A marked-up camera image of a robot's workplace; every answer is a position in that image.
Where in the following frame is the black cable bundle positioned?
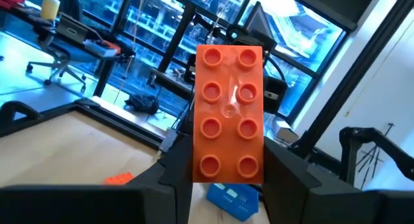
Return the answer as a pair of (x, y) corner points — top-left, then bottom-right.
(124, 93), (160, 115)

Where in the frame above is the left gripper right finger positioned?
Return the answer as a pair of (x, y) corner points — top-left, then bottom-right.
(262, 136), (386, 224)

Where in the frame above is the black frame post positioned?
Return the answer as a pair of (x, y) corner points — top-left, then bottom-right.
(289, 0), (414, 153)

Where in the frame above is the office chair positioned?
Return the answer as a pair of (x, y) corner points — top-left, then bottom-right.
(25, 32), (88, 93)

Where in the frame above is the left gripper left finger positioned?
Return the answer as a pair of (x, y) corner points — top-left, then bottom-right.
(127, 133), (195, 224)

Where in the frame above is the blue plastic basket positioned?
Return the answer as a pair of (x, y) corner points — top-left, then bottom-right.
(206, 183), (259, 222)

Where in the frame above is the grey box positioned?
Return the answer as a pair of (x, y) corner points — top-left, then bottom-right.
(55, 16), (89, 44)

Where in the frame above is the black corner bracket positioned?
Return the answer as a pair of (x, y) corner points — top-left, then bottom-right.
(0, 100), (41, 134)

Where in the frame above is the orange toy brick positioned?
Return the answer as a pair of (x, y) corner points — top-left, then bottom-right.
(192, 45), (265, 185)
(103, 172), (135, 186)

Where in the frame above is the yellow cylindrical container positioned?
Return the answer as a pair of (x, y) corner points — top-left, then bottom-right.
(40, 0), (61, 21)

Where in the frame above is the black table frame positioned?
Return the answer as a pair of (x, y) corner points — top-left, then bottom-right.
(0, 97), (164, 150)

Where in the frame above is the dark desk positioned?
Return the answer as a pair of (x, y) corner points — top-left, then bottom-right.
(0, 5), (136, 98)

